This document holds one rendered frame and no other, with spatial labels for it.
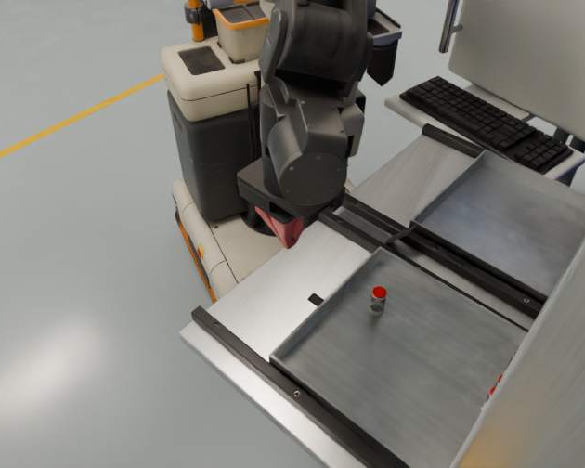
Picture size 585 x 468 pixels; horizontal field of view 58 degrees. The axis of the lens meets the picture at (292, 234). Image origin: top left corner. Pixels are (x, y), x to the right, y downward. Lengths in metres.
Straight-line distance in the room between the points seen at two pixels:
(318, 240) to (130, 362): 1.08
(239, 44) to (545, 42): 0.74
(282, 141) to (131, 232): 1.81
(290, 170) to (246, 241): 1.30
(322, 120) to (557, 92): 1.00
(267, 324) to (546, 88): 0.90
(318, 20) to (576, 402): 0.32
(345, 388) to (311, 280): 0.19
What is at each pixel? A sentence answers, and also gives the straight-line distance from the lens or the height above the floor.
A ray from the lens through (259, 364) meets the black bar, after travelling 0.74.
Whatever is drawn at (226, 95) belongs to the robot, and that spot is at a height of 0.76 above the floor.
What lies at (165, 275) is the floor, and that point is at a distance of 2.04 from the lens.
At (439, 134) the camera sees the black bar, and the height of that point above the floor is 0.90.
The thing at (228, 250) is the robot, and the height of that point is 0.28.
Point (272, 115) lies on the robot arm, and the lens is 0.48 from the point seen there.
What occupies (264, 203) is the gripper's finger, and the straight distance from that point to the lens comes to 0.55.
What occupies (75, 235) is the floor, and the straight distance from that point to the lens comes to 2.29.
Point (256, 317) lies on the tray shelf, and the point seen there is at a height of 0.88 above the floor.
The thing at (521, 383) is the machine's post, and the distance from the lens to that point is 0.33.
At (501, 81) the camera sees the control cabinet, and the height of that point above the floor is 0.85.
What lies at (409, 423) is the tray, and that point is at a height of 0.88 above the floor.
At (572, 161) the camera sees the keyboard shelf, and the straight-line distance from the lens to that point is 1.33.
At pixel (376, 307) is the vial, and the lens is 0.79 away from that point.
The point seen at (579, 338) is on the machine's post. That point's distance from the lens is 0.29.
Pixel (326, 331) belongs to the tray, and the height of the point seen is 0.88.
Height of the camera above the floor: 1.54
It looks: 46 degrees down
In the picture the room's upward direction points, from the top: straight up
